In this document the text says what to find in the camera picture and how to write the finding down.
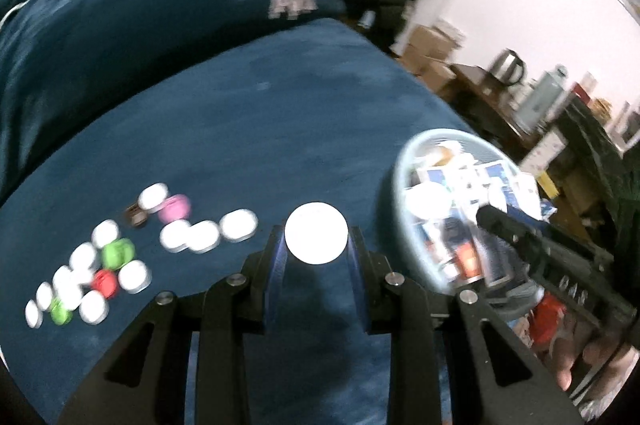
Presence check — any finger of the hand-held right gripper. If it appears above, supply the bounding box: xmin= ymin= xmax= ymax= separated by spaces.
xmin=476 ymin=203 xmax=548 ymax=263

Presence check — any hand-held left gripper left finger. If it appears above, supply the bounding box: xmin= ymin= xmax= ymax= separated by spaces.
xmin=59 ymin=227 xmax=291 ymax=425

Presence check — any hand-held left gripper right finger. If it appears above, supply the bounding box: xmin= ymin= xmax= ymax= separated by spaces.
xmin=347 ymin=227 xmax=583 ymax=425

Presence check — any single white bottle cap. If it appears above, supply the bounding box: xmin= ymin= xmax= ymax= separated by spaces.
xmin=284 ymin=202 xmax=349 ymax=265
xmin=404 ymin=181 xmax=451 ymax=222

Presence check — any light blue plastic basket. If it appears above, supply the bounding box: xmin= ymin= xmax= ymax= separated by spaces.
xmin=390 ymin=128 xmax=546 ymax=306

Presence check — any person's right hand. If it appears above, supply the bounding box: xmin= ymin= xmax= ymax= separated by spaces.
xmin=550 ymin=320 xmax=640 ymax=406

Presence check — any blue white carton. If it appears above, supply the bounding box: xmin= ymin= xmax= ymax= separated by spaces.
xmin=415 ymin=160 xmax=541 ymax=216

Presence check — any red cloth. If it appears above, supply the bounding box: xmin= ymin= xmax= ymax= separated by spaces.
xmin=529 ymin=295 xmax=567 ymax=342

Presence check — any orange blue packet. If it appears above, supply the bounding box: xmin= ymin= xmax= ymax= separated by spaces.
xmin=425 ymin=217 xmax=483 ymax=282

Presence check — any scattered white caps group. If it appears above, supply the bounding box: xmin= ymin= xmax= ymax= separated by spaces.
xmin=25 ymin=182 xmax=258 ymax=328

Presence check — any pink bottle cap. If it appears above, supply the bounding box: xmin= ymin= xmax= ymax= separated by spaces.
xmin=157 ymin=194 xmax=192 ymax=223

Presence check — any dark wooden table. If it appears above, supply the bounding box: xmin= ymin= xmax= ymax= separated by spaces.
xmin=440 ymin=64 xmax=551 ymax=150

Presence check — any green thermos bottle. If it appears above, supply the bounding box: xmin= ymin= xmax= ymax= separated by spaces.
xmin=520 ymin=65 xmax=571 ymax=130

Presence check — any dark blue blanket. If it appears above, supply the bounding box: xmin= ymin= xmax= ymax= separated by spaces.
xmin=0 ymin=17 xmax=476 ymax=425

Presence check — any brown bottle cap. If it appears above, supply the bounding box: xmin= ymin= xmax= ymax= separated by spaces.
xmin=123 ymin=205 xmax=149 ymax=228

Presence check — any steel kettle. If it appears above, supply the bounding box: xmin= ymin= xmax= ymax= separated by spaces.
xmin=487 ymin=49 xmax=528 ymax=86

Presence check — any green bottle cap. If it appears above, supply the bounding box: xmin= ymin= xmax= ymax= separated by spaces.
xmin=50 ymin=299 xmax=73 ymax=326
xmin=101 ymin=239 xmax=136 ymax=270

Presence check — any red bottle cap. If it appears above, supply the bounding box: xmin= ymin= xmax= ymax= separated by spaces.
xmin=91 ymin=269 xmax=119 ymax=298

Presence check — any cardboard box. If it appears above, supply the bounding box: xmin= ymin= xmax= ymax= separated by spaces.
xmin=400 ymin=22 xmax=467 ymax=92

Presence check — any dark blue duvet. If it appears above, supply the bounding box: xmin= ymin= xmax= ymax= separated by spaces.
xmin=0 ymin=0 xmax=351 ymax=200

